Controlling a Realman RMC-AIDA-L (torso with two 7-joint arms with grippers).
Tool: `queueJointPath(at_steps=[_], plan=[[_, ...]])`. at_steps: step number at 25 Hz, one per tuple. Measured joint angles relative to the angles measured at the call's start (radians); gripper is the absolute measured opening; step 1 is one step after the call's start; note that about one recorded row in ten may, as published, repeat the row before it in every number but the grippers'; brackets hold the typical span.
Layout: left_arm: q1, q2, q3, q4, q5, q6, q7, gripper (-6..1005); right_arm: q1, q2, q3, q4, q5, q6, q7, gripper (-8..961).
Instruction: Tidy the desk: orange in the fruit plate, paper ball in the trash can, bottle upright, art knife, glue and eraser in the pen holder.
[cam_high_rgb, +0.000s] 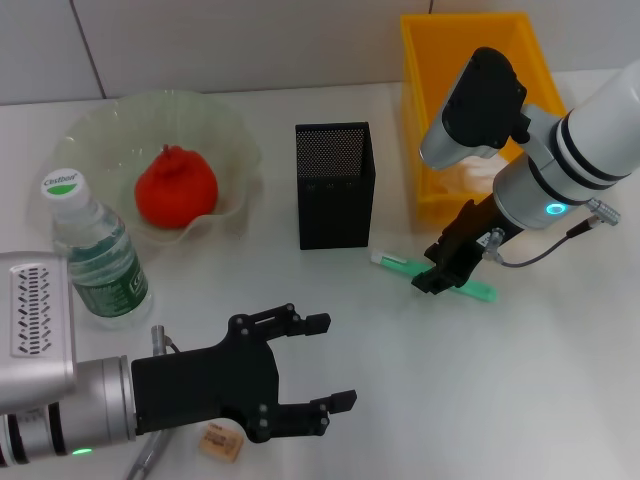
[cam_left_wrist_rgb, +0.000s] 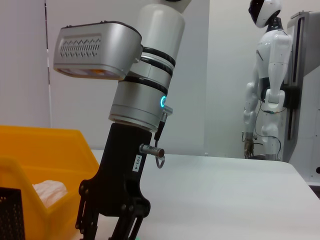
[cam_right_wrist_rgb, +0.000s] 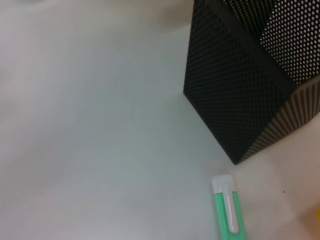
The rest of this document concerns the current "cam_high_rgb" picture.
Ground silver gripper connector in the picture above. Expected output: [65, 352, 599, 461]
[481, 226, 507, 265]
[149, 323, 185, 358]

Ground white paper ball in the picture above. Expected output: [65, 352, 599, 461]
[441, 156, 502, 195]

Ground mint green utility knife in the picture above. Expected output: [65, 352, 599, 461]
[369, 251, 499, 304]

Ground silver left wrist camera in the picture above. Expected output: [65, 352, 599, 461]
[0, 251, 80, 402]

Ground dark right gripper cable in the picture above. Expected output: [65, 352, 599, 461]
[496, 197, 622, 269]

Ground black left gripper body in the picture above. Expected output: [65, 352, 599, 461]
[129, 313, 282, 445]

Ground pale green glass fruit plate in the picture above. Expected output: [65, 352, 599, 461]
[52, 88, 264, 247]

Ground silver metal pen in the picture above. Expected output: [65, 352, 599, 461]
[124, 431, 170, 480]

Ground clear green-label water bottle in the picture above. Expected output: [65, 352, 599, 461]
[40, 169, 154, 330]

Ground yellow plastic bin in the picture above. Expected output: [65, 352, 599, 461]
[399, 12, 567, 222]

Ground black mesh pen holder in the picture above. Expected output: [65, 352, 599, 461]
[294, 121, 376, 250]

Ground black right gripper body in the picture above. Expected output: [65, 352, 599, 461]
[434, 194, 525, 275]

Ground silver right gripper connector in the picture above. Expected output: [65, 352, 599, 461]
[481, 226, 507, 265]

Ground beige eraser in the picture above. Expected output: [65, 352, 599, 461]
[196, 421, 245, 464]

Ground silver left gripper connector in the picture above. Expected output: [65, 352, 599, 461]
[149, 323, 185, 358]

